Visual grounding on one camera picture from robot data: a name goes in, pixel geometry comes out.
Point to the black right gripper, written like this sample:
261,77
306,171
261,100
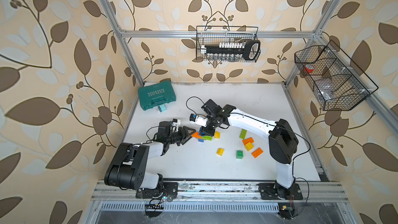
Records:
207,131

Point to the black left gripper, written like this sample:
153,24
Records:
184,136

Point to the lime green lego brick long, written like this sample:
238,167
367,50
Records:
207,138

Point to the orange lego brick long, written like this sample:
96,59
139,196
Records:
196,135

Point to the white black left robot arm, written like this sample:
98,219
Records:
127,169

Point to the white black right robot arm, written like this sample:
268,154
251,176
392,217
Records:
281,139

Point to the yellow lego brick upper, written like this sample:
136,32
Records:
217,134

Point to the yellow lego brick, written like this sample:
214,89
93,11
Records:
220,152
217,134
249,146

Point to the yellow lego brick centre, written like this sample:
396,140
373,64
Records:
220,152

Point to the lime green lego brick small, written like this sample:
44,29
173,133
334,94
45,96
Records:
243,134

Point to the orange lego brick right upper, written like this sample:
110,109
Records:
248,140

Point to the green lego brick square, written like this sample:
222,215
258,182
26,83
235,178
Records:
239,154

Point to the yellow lego brick right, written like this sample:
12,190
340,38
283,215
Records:
249,146

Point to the orange lego brick right lower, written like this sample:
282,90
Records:
257,152

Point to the small teal white box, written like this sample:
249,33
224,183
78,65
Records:
162,108

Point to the green plastic tool case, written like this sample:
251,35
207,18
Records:
156,95

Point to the small electronics board left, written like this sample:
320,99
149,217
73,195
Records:
153,210

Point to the small electronics board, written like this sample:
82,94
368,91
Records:
153,210
286,211

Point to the small electronics board right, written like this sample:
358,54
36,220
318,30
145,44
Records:
286,211

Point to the red tape roll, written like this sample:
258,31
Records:
309,68

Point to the clear plastic bag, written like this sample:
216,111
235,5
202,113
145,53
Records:
324,89

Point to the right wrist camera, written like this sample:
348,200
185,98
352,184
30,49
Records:
210,107

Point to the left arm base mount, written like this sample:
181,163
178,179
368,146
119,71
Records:
167,190

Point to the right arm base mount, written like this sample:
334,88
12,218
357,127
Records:
275,191

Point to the black wire basket back wall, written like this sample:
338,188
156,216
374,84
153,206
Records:
213,35

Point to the black wire basket wall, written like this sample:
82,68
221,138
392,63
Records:
213,35
352,85

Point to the black white socket set rail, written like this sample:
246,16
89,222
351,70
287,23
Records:
246,51

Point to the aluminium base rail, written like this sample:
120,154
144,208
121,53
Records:
252,191

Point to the black wire basket right wall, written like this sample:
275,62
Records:
352,85

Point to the aluminium frame corner post left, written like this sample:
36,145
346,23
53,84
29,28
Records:
108,11

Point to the aluminium frame corner post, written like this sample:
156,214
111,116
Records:
310,18
108,11

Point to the aluminium frame corner post right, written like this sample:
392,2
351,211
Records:
310,18

